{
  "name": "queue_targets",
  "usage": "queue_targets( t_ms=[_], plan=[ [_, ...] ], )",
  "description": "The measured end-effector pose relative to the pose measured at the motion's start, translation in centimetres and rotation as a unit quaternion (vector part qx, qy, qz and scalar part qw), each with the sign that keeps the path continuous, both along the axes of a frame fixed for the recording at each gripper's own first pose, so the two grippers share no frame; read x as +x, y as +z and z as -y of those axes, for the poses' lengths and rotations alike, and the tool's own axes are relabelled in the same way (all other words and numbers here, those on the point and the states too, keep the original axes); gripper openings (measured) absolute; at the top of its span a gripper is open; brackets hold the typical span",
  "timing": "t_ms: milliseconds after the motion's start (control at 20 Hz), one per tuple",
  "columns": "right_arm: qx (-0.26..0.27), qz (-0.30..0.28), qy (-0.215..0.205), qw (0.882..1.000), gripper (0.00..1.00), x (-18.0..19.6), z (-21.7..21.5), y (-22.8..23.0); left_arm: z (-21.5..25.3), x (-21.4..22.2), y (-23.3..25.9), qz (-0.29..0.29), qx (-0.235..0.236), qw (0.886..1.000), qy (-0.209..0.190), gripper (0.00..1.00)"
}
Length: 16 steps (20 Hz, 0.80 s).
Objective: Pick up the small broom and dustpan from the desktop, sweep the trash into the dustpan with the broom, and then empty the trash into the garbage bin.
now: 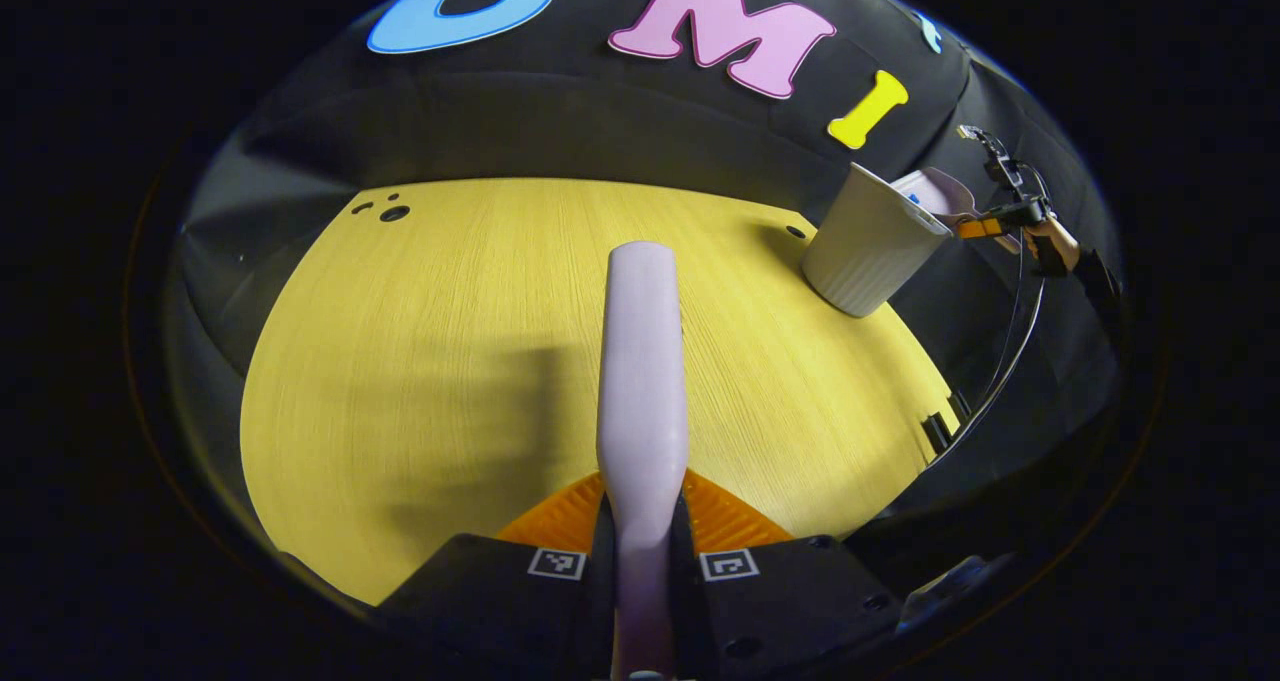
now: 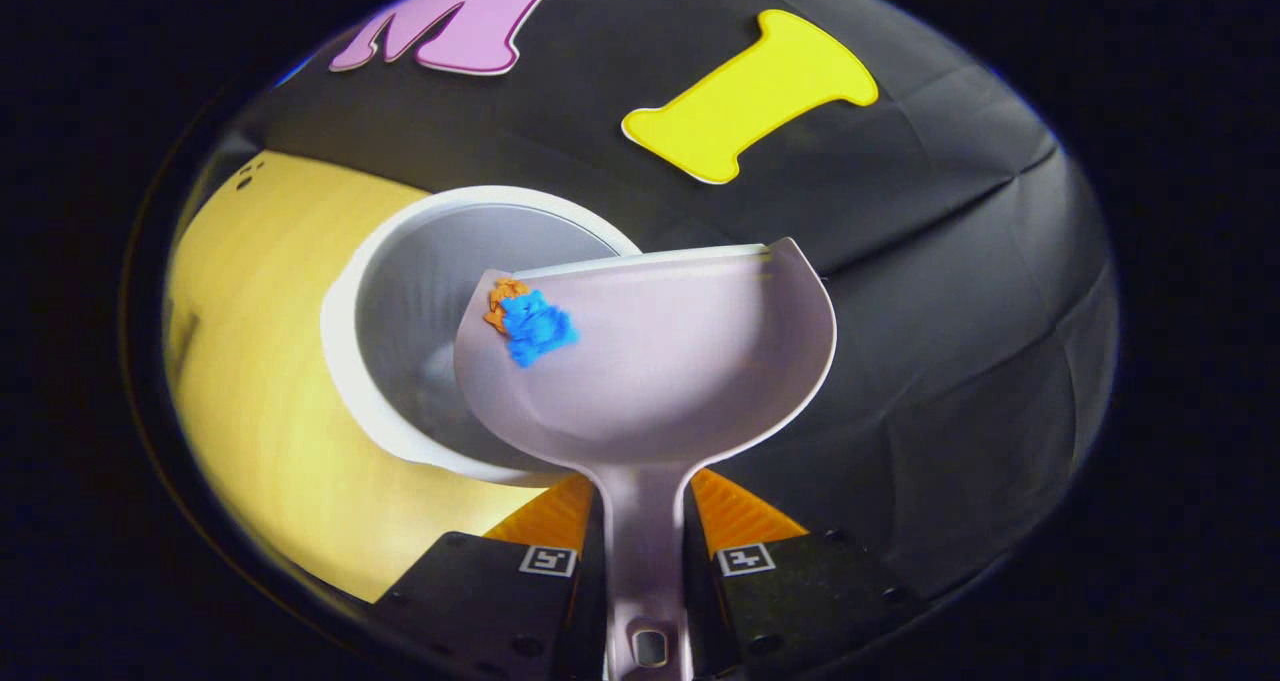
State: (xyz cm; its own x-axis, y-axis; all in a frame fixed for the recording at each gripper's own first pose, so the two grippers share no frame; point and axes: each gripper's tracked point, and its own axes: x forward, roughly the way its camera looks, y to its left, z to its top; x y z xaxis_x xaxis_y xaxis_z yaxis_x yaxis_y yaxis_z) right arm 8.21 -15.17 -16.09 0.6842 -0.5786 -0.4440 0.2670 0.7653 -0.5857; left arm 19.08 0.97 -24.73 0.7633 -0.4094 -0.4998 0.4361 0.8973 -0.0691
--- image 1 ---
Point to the wooden desktop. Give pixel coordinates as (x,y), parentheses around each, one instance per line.
(450,361)

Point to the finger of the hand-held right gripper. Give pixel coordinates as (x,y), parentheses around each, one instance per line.
(980,228)

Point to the black backdrop cloth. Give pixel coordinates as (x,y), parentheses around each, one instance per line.
(600,121)

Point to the white ribbed garbage bin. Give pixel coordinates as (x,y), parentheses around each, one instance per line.
(865,251)

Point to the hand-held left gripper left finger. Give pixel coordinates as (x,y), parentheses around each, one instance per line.
(500,591)

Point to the lilac plastic dustpan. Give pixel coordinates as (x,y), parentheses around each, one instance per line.
(945,193)

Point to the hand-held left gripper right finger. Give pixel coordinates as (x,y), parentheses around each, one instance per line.
(790,591)

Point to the black desk edge bracket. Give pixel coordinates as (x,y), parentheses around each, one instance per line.
(937,433)

